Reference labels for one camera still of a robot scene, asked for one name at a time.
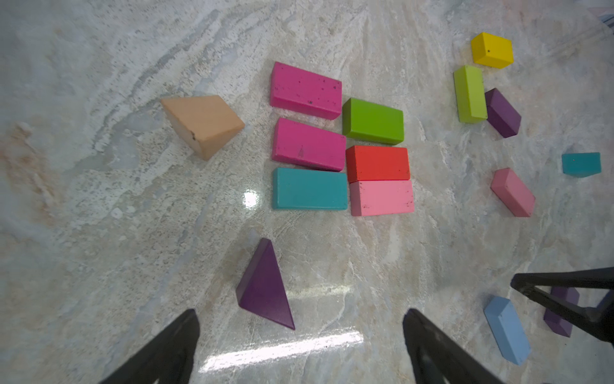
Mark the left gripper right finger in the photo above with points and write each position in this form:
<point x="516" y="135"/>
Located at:
<point x="436" y="358"/>

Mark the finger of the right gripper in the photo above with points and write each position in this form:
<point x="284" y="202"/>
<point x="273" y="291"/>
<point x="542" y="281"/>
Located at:
<point x="558" y="294"/>

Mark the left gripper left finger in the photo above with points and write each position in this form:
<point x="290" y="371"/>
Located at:
<point x="168" y="358"/>

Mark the light pink rectangular block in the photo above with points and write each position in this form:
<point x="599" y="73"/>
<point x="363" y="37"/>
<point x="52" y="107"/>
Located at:
<point x="370" y="198"/>

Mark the red rectangular block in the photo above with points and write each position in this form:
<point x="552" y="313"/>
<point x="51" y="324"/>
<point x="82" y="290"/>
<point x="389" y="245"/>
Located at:
<point x="369" y="163"/>

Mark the teal rectangular block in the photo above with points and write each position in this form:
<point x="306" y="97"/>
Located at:
<point x="298" y="189"/>

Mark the green rectangular block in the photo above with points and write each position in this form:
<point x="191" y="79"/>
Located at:
<point x="368" y="121"/>

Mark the hot pink rectangular block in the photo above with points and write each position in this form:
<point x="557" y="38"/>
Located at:
<point x="303" y="145"/>

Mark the magenta rectangular block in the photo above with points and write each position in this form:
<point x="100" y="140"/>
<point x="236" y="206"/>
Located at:
<point x="305" y="92"/>

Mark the light blue rectangular block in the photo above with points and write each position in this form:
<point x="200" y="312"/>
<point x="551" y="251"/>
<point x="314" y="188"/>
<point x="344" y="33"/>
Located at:
<point x="507" y="329"/>

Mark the purple triangular block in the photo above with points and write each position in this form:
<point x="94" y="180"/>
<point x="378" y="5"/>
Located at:
<point x="261" y="290"/>

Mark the pink rectangular block right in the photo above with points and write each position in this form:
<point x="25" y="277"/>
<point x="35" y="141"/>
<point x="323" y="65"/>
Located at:
<point x="513" y="192"/>

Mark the teal wedge block right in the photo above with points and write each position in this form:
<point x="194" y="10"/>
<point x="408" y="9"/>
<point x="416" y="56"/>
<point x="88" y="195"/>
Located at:
<point x="581" y="165"/>

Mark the dark purple small block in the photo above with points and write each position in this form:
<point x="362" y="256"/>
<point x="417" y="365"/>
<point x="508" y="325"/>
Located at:
<point x="502" y="116"/>

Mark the lime green small block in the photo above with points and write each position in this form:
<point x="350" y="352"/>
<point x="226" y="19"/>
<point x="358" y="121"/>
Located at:
<point x="469" y="88"/>

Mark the natural wood triangular block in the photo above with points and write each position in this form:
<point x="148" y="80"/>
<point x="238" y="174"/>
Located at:
<point x="205" y="123"/>

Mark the yellow small block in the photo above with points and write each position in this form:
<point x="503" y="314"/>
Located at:
<point x="492" y="51"/>

